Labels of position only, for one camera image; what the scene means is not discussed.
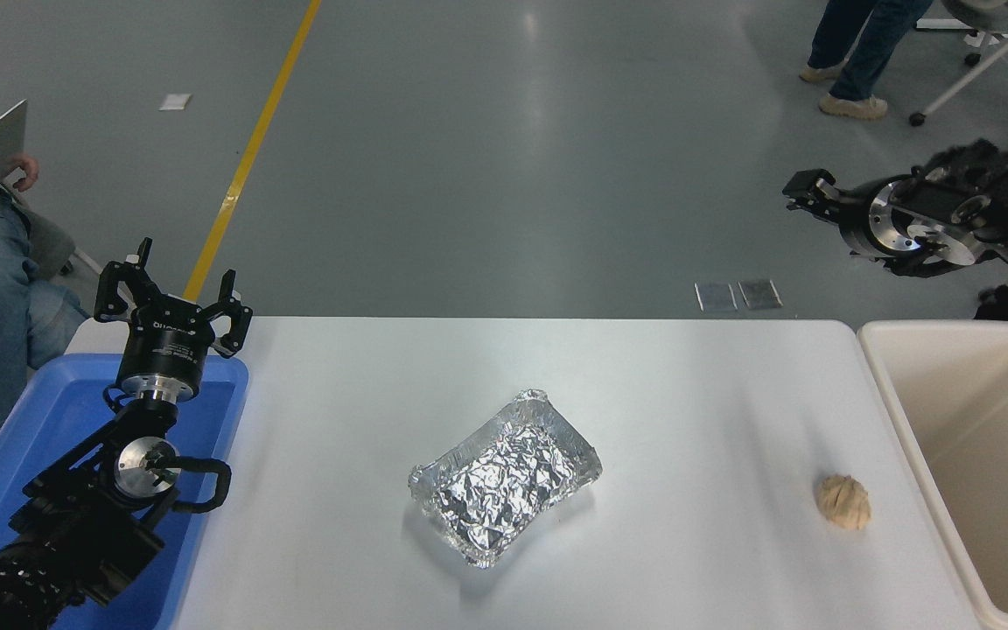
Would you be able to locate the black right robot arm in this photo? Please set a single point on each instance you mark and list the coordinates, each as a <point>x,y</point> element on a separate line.
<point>976,206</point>

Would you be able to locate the crumpled tan paper ball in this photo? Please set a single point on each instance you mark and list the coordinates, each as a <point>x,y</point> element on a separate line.
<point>843,501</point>

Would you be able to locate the small white floor plate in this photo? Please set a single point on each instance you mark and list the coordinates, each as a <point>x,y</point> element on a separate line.
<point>175,101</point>

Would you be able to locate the person's hand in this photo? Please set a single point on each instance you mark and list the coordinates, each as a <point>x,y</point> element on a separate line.
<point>28,171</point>

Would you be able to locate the blue plastic tray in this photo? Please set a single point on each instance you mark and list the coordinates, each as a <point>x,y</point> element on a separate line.
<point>58,411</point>

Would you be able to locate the metal floor plate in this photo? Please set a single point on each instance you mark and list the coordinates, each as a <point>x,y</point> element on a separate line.
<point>716,297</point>
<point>760,294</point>

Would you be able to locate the large pale plastic bin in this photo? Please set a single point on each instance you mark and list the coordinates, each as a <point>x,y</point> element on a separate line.
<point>950,394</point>

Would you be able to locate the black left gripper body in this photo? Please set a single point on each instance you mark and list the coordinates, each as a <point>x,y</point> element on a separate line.
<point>167,346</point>

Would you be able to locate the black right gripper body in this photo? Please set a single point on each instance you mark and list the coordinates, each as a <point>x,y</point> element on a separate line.
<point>858,219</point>

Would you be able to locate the crumpled foil tray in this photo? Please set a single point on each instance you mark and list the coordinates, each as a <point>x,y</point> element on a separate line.
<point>504,479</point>

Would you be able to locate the white wheeled chair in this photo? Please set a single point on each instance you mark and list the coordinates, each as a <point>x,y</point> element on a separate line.
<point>994,57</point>

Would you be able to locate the grey office chair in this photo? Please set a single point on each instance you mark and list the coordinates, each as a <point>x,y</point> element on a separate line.
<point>49,245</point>

